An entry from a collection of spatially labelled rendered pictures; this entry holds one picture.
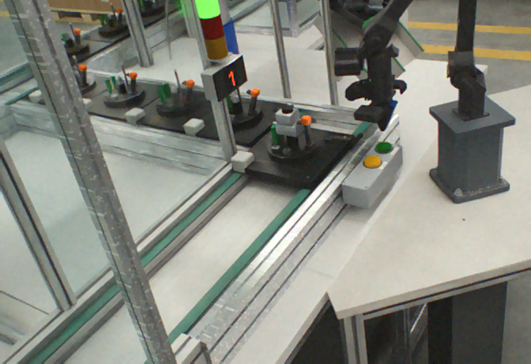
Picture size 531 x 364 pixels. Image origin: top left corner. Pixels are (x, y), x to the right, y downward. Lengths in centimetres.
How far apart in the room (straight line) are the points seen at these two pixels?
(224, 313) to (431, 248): 50
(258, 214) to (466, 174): 51
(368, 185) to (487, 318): 61
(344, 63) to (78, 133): 82
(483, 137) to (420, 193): 22
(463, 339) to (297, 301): 69
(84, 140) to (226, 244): 69
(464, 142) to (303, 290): 51
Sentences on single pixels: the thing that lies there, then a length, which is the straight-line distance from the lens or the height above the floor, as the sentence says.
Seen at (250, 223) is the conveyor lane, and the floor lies 92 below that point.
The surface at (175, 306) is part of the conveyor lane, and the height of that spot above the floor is 92.
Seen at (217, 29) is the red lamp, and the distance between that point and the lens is 139.
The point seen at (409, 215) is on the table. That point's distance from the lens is 147.
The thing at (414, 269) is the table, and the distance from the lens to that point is 133.
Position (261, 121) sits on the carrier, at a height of 97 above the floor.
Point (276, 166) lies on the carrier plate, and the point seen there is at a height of 97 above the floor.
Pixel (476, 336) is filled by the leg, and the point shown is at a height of 37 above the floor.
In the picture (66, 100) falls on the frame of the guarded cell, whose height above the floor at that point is 151.
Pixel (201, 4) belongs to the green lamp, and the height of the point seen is 139.
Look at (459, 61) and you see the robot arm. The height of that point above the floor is 120.
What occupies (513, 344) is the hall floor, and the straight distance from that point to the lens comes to 235.
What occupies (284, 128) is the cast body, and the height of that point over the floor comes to 105.
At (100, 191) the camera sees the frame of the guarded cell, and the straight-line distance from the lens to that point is 77.
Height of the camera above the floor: 177
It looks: 32 degrees down
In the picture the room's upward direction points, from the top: 10 degrees counter-clockwise
